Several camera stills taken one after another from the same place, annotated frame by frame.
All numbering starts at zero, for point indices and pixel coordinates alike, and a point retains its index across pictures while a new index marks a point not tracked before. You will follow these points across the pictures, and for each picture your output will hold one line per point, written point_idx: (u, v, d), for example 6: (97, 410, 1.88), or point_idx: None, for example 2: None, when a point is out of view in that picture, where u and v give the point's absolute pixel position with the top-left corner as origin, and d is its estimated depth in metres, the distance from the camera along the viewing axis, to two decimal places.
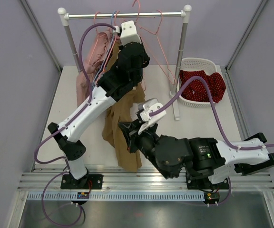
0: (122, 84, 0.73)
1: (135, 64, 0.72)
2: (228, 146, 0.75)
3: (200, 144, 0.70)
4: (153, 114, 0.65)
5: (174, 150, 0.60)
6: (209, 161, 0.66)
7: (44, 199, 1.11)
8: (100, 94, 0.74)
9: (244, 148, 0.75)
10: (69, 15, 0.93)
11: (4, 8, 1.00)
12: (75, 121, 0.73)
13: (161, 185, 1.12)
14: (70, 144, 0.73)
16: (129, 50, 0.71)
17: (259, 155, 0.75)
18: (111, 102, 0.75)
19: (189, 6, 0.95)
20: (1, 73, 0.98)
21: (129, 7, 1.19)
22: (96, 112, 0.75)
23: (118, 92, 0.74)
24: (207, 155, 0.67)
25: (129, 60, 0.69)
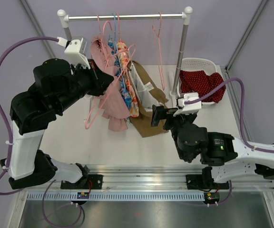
0: (39, 111, 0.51)
1: (59, 87, 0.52)
2: (244, 144, 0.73)
3: (216, 136, 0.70)
4: (188, 103, 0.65)
5: (192, 134, 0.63)
6: (223, 152, 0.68)
7: (44, 199, 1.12)
8: (15, 130, 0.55)
9: (261, 149, 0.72)
10: (68, 18, 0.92)
11: (4, 10, 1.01)
12: (12, 162, 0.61)
13: (161, 185, 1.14)
14: (20, 181, 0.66)
16: (50, 67, 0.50)
17: None
18: (33, 135, 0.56)
19: (190, 8, 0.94)
20: (1, 74, 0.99)
21: (129, 8, 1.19)
22: (28, 146, 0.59)
23: (30, 123, 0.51)
24: (221, 146, 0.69)
25: (46, 81, 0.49)
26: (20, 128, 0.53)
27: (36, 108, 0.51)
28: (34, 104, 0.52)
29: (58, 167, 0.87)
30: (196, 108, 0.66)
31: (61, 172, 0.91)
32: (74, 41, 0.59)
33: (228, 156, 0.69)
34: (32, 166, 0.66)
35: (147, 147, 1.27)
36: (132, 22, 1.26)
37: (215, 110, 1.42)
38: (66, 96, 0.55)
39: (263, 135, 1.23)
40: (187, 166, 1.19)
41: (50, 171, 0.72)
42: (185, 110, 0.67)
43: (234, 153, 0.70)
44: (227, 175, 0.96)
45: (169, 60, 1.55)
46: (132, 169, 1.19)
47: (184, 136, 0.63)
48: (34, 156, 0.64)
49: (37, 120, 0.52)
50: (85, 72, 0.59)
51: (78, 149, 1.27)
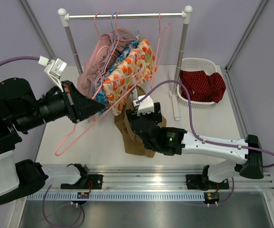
0: None
1: (18, 109, 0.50)
2: (195, 137, 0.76)
3: (169, 129, 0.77)
4: (139, 101, 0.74)
5: (141, 123, 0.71)
6: (172, 143, 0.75)
7: (45, 199, 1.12)
8: None
9: (211, 141, 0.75)
10: (69, 16, 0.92)
11: (3, 9, 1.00)
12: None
13: (161, 185, 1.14)
14: (6, 196, 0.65)
16: (6, 89, 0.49)
17: (231, 153, 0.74)
18: None
19: (190, 7, 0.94)
20: (1, 73, 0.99)
21: (128, 7, 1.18)
22: (1, 167, 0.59)
23: None
24: (171, 138, 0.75)
25: (1, 105, 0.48)
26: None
27: None
28: None
29: (50, 175, 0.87)
30: (149, 104, 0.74)
31: (55, 178, 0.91)
32: (52, 61, 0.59)
33: (176, 147, 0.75)
34: (15, 180, 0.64)
35: None
36: (132, 21, 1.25)
37: (215, 110, 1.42)
38: (27, 119, 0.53)
39: (263, 135, 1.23)
40: (188, 166, 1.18)
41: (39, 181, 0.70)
42: (141, 109, 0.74)
43: (181, 145, 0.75)
44: (219, 172, 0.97)
45: (169, 60, 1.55)
46: (132, 168, 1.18)
47: (135, 126, 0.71)
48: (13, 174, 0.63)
49: None
50: (58, 97, 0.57)
51: (78, 149, 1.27)
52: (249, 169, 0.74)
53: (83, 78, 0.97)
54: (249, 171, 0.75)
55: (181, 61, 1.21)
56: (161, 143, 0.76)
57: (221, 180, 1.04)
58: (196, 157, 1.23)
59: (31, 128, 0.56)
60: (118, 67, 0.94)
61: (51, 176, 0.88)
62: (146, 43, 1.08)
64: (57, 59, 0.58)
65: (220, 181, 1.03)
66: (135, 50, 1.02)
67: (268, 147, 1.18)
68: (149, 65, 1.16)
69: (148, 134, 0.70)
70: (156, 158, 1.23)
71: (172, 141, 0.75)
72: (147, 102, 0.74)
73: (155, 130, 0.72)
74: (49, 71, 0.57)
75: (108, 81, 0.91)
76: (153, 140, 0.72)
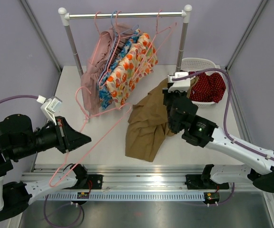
0: None
1: (16, 142, 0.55)
2: (224, 135, 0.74)
3: (199, 119, 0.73)
4: (175, 80, 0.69)
5: (184, 106, 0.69)
6: (200, 133, 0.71)
7: (47, 199, 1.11)
8: None
9: (239, 143, 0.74)
10: (69, 15, 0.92)
11: (4, 9, 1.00)
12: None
13: (161, 184, 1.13)
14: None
16: (10, 124, 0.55)
17: (258, 161, 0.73)
18: None
19: (189, 6, 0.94)
20: (1, 73, 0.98)
21: (129, 6, 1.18)
22: None
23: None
24: (200, 128, 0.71)
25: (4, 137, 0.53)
26: None
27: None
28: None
29: (33, 193, 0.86)
30: (186, 84, 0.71)
31: (44, 190, 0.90)
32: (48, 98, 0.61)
33: (202, 139, 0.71)
34: (0, 203, 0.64)
35: None
36: (132, 20, 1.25)
37: (216, 110, 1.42)
38: (23, 151, 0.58)
39: (263, 135, 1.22)
40: (188, 166, 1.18)
41: (24, 204, 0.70)
42: (175, 87, 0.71)
43: (210, 137, 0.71)
44: (224, 177, 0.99)
45: (169, 59, 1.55)
46: (132, 168, 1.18)
47: (177, 104, 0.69)
48: None
49: None
50: (52, 130, 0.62)
51: (78, 149, 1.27)
52: (269, 179, 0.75)
53: (86, 76, 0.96)
54: (267, 184, 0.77)
55: (181, 61, 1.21)
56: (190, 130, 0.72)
57: (222, 181, 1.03)
58: (197, 157, 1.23)
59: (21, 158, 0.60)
60: (120, 64, 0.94)
61: (36, 192, 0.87)
62: (147, 38, 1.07)
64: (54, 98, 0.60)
65: (220, 181, 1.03)
66: (135, 44, 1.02)
67: (268, 146, 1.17)
68: (150, 58, 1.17)
69: (188, 117, 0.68)
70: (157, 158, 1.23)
71: (202, 133, 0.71)
72: (184, 82, 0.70)
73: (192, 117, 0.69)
74: (46, 108, 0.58)
75: (110, 80, 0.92)
76: (186, 124, 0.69)
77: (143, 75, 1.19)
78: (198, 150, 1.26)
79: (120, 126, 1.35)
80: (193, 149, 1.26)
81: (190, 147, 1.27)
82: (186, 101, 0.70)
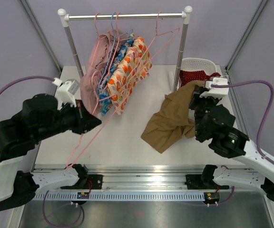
0: (18, 140, 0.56)
1: (43, 119, 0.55)
2: (256, 149, 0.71)
3: (233, 130, 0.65)
4: (214, 87, 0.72)
5: (223, 116, 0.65)
6: (232, 146, 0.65)
7: (45, 199, 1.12)
8: None
9: (270, 160, 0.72)
10: (69, 16, 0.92)
11: (4, 10, 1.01)
12: None
13: (161, 184, 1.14)
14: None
16: (38, 101, 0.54)
17: None
18: (12, 161, 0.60)
19: (189, 7, 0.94)
20: (1, 73, 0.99)
21: (129, 7, 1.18)
22: (7, 172, 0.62)
23: (7, 151, 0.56)
24: (233, 140, 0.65)
25: (33, 114, 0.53)
26: None
27: (15, 137, 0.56)
28: (15, 134, 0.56)
29: (40, 184, 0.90)
30: (220, 92, 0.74)
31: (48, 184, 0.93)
32: (66, 81, 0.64)
33: (234, 151, 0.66)
34: (11, 189, 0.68)
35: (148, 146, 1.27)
36: (132, 21, 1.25)
37: None
38: (46, 129, 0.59)
39: (263, 135, 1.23)
40: (188, 166, 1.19)
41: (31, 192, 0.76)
42: (210, 93, 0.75)
43: (242, 152, 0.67)
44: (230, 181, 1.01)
45: (169, 60, 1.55)
46: (132, 169, 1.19)
47: (214, 114, 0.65)
48: (11, 181, 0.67)
49: (14, 150, 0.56)
50: (71, 110, 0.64)
51: (78, 149, 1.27)
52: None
53: (86, 79, 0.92)
54: None
55: (181, 61, 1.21)
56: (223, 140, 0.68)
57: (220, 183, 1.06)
58: (196, 157, 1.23)
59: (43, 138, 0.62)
60: (120, 67, 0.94)
61: (43, 183, 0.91)
62: (141, 41, 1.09)
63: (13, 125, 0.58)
64: (74, 81, 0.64)
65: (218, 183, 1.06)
66: (132, 48, 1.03)
67: (268, 147, 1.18)
68: (145, 62, 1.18)
69: (223, 128, 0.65)
70: None
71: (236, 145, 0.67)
72: (220, 90, 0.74)
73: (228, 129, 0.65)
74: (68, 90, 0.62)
75: (112, 82, 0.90)
76: (219, 136, 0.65)
77: (140, 79, 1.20)
78: (199, 151, 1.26)
79: (119, 127, 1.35)
80: (193, 149, 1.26)
81: (191, 147, 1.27)
82: (224, 111, 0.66)
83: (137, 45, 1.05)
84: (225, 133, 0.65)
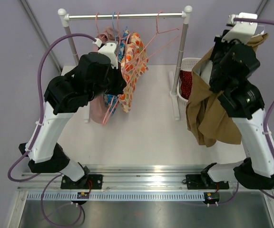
0: (76, 93, 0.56)
1: (98, 75, 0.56)
2: (262, 121, 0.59)
3: (252, 87, 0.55)
4: (237, 19, 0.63)
5: (249, 56, 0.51)
6: (244, 104, 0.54)
7: (44, 199, 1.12)
8: (48, 110, 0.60)
9: (269, 140, 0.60)
10: (69, 16, 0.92)
11: (4, 10, 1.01)
12: (36, 144, 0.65)
13: (161, 184, 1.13)
14: (40, 165, 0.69)
16: (95, 56, 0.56)
17: (268, 163, 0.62)
18: (64, 116, 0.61)
19: (189, 7, 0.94)
20: (1, 73, 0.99)
21: (129, 7, 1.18)
22: (54, 130, 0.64)
23: (66, 104, 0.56)
24: (248, 99, 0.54)
25: (92, 67, 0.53)
26: (56, 108, 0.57)
27: (73, 90, 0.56)
28: (71, 88, 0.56)
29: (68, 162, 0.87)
30: (249, 29, 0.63)
31: (68, 168, 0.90)
32: (110, 43, 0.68)
33: (243, 111, 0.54)
34: (51, 152, 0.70)
35: (148, 146, 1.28)
36: (132, 21, 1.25)
37: None
38: (96, 86, 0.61)
39: None
40: (188, 166, 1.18)
41: (65, 159, 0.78)
42: (234, 32, 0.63)
43: (248, 116, 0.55)
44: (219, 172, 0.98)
45: (169, 60, 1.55)
46: (132, 168, 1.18)
47: (236, 49, 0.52)
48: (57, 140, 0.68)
49: (73, 102, 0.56)
50: (113, 71, 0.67)
51: (78, 149, 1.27)
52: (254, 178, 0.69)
53: None
54: (248, 177, 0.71)
55: (181, 61, 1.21)
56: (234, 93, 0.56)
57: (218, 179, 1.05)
58: (197, 157, 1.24)
59: (93, 97, 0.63)
60: (122, 66, 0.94)
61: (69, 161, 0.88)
62: (137, 37, 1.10)
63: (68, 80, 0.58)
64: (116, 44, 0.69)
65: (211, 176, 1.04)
66: (130, 44, 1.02)
67: None
68: (143, 57, 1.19)
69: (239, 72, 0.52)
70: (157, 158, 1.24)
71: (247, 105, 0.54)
72: (246, 25, 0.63)
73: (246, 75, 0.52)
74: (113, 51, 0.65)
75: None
76: (232, 81, 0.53)
77: (140, 74, 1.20)
78: (199, 150, 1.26)
79: (120, 127, 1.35)
80: (194, 150, 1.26)
81: (191, 147, 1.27)
82: (251, 53, 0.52)
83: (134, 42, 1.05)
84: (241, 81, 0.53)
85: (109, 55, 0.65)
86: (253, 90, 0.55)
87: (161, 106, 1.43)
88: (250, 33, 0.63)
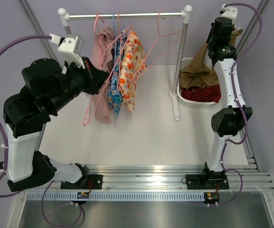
0: (32, 114, 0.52)
1: (48, 87, 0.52)
2: (230, 66, 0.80)
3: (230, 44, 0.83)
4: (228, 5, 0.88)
5: (226, 23, 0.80)
6: (220, 51, 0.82)
7: (44, 199, 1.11)
8: (9, 133, 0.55)
9: (232, 78, 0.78)
10: (69, 16, 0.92)
11: (4, 10, 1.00)
12: (9, 165, 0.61)
13: (161, 184, 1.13)
14: (19, 184, 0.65)
16: (40, 68, 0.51)
17: (228, 95, 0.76)
18: (27, 137, 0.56)
19: (189, 7, 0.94)
20: (1, 73, 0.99)
21: (129, 7, 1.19)
22: (24, 148, 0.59)
23: (23, 126, 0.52)
24: (223, 49, 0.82)
25: (37, 82, 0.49)
26: (14, 130, 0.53)
27: (29, 110, 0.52)
28: (26, 107, 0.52)
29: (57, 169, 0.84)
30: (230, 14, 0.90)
31: (63, 171, 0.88)
32: (68, 39, 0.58)
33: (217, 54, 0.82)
34: (30, 167, 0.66)
35: (148, 146, 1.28)
36: (132, 21, 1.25)
37: (215, 110, 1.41)
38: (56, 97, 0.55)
39: (262, 135, 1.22)
40: (189, 166, 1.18)
41: (50, 171, 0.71)
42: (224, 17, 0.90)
43: (220, 58, 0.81)
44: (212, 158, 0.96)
45: (169, 59, 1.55)
46: (132, 168, 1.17)
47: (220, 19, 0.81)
48: (31, 157, 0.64)
49: (31, 123, 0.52)
50: (80, 71, 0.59)
51: (78, 149, 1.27)
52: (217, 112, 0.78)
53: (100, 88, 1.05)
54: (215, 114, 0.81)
55: (181, 61, 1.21)
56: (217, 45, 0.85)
57: (219, 175, 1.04)
58: (199, 157, 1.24)
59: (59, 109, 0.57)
60: (124, 65, 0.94)
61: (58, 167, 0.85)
62: (135, 35, 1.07)
63: (24, 99, 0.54)
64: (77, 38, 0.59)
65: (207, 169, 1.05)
66: (128, 43, 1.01)
67: (267, 147, 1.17)
68: (142, 55, 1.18)
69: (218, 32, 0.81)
70: (157, 158, 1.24)
71: (223, 52, 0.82)
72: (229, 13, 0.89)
73: (225, 32, 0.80)
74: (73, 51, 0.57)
75: (122, 81, 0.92)
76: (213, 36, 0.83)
77: (140, 72, 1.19)
78: (199, 150, 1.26)
79: (119, 127, 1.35)
80: (194, 150, 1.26)
81: (190, 147, 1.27)
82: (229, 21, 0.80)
83: (133, 41, 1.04)
84: (220, 37, 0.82)
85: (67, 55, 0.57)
86: (230, 46, 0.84)
87: (161, 107, 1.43)
88: (234, 16, 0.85)
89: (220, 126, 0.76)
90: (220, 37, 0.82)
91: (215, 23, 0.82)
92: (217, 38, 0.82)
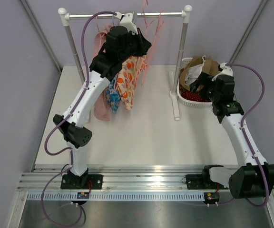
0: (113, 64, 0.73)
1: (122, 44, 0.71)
2: (239, 120, 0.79)
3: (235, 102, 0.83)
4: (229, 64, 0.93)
5: (230, 82, 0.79)
6: (226, 108, 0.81)
7: (44, 199, 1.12)
8: (95, 78, 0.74)
9: (244, 132, 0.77)
10: (69, 16, 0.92)
11: (4, 9, 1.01)
12: (79, 106, 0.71)
13: (161, 185, 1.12)
14: (80, 129, 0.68)
16: (116, 30, 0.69)
17: (244, 152, 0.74)
18: (103, 85, 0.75)
19: (189, 7, 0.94)
20: (1, 72, 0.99)
21: (129, 7, 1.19)
22: (95, 94, 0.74)
23: (111, 73, 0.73)
24: (228, 105, 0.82)
25: (117, 40, 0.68)
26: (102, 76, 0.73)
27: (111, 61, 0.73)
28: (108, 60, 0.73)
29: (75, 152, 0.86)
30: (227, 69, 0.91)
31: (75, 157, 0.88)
32: (127, 14, 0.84)
33: (223, 110, 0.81)
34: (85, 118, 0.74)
35: (148, 146, 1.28)
36: None
37: None
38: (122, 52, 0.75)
39: (262, 135, 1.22)
40: (188, 166, 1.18)
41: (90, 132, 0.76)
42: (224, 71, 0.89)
43: (228, 113, 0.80)
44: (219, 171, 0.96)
45: (169, 60, 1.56)
46: (132, 168, 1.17)
47: (222, 76, 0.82)
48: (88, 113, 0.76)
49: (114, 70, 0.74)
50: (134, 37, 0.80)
51: None
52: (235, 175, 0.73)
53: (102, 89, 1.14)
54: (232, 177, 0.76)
55: (181, 61, 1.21)
56: (220, 101, 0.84)
57: None
58: (199, 157, 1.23)
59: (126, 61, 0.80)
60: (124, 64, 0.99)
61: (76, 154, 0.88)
62: None
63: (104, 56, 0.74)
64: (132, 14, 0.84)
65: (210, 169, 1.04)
66: None
67: (266, 147, 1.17)
68: None
69: (221, 90, 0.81)
70: (157, 158, 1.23)
71: (228, 108, 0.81)
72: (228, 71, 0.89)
73: (229, 89, 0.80)
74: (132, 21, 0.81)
75: (121, 80, 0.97)
76: (217, 92, 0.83)
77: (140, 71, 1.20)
78: (199, 150, 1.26)
79: (119, 127, 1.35)
80: (194, 150, 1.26)
81: (190, 147, 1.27)
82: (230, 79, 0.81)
83: None
84: (224, 94, 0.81)
85: (127, 25, 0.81)
86: (235, 103, 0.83)
87: (161, 107, 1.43)
88: (231, 74, 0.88)
89: (241, 189, 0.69)
90: (224, 95, 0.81)
91: (218, 80, 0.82)
92: (220, 95, 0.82)
